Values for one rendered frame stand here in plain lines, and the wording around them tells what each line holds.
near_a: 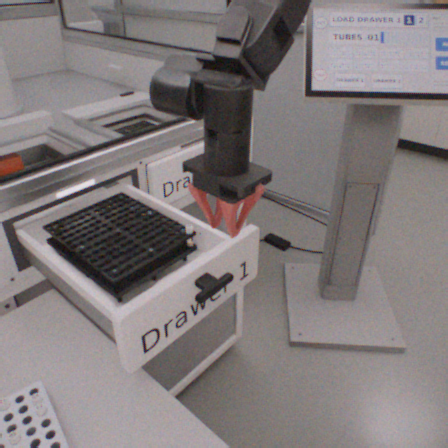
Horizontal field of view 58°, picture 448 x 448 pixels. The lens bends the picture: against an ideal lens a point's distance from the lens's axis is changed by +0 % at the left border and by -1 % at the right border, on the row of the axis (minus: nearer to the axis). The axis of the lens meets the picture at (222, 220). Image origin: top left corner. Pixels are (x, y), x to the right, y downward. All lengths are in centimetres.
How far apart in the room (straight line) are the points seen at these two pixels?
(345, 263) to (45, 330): 128
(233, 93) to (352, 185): 116
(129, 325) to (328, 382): 118
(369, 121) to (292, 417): 104
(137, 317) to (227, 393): 105
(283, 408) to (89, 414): 99
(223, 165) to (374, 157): 110
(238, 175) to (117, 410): 38
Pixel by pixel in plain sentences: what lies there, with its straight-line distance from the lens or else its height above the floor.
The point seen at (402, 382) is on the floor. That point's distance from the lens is 174.
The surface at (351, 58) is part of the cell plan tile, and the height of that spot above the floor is 106.
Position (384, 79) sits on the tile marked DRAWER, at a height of 101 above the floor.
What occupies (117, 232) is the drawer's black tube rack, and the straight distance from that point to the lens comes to 75.
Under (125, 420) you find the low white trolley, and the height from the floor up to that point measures 76.
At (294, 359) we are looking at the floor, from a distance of 169.
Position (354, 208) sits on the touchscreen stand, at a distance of 163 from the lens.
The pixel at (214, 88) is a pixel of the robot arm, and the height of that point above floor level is 119.
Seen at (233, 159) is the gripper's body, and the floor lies 111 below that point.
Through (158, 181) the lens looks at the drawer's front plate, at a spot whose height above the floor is 89.
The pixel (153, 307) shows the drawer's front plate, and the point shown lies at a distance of 57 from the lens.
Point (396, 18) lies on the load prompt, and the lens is 149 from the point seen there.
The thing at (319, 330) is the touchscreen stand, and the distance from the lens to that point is 177.
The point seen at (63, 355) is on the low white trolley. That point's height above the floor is 76.
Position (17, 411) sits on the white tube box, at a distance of 66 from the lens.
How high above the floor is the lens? 131
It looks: 33 degrees down
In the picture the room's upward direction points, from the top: straight up
